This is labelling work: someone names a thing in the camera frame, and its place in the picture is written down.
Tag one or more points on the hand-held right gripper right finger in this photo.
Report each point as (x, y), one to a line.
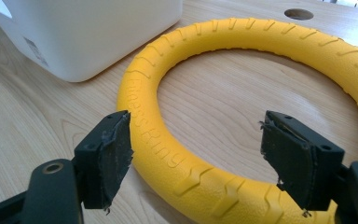
(301, 161)

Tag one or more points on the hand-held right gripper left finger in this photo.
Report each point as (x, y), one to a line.
(104, 165)

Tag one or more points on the white plastic storage box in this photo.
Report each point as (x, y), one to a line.
(99, 34)

